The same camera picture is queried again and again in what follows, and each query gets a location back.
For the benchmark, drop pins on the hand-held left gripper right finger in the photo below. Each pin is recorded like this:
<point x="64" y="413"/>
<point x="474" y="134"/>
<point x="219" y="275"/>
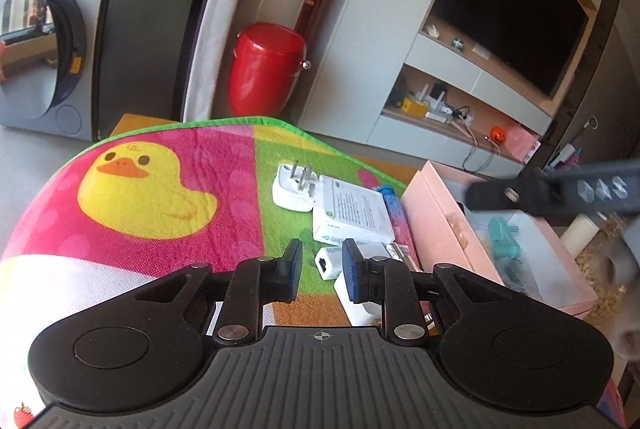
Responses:
<point x="352" y="274"/>

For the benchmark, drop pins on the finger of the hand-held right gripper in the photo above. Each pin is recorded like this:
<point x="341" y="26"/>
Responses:
<point x="500" y="195"/>

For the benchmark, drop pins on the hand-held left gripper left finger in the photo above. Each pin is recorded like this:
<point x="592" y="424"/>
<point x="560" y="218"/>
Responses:
<point x="295" y="265"/>

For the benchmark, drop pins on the small white network adapter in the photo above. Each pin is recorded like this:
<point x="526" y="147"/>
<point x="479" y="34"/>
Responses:
<point x="330" y="265"/>

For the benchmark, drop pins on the pink cardboard box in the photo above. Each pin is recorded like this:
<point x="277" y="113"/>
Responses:
<point x="440" y="214"/>

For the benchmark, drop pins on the blue and pink tube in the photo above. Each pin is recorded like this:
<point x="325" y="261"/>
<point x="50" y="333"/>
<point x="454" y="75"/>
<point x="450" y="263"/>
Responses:
<point x="397" y="214"/>

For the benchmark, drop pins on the white plug adapter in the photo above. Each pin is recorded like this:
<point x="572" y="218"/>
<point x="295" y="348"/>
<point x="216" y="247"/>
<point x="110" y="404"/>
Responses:
<point x="290" y="189"/>

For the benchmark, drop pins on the person's right hand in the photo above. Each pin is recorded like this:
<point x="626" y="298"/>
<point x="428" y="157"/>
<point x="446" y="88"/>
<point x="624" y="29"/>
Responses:
<point x="625" y="259"/>

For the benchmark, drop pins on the teal plastic item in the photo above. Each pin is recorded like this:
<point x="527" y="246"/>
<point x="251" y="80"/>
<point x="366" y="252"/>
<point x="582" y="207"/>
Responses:
<point x="505" y="241"/>

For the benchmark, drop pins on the pink packet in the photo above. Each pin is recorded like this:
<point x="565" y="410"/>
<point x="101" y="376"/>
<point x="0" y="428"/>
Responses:
<point x="522" y="143"/>

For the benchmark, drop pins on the orange pumpkin toy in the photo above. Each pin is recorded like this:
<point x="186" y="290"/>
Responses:
<point x="498" y="135"/>

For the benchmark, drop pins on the white bottle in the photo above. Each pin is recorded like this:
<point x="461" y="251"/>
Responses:
<point x="580" y="231"/>

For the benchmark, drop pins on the yellow box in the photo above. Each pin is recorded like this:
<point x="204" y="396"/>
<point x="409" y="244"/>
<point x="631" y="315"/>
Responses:
<point x="416" y="106"/>

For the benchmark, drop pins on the glass jar with lid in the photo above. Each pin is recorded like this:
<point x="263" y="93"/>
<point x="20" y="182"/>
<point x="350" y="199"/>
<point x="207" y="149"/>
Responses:
<point x="597" y="269"/>

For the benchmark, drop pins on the colourful printed play mat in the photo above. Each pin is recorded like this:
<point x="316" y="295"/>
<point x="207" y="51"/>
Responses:
<point x="150" y="209"/>

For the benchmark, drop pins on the red trash can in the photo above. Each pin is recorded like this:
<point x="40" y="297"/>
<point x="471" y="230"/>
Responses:
<point x="262" y="64"/>

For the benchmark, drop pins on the white television cabinet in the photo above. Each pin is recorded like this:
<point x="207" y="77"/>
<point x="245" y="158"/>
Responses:
<point x="370" y="9"/>

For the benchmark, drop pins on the white leaning board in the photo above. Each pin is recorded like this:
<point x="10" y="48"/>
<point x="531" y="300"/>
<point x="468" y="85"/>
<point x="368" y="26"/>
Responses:
<point x="240" y="9"/>

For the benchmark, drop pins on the grey washing machine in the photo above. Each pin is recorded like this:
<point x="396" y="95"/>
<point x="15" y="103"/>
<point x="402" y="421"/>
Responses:
<point x="45" y="34"/>

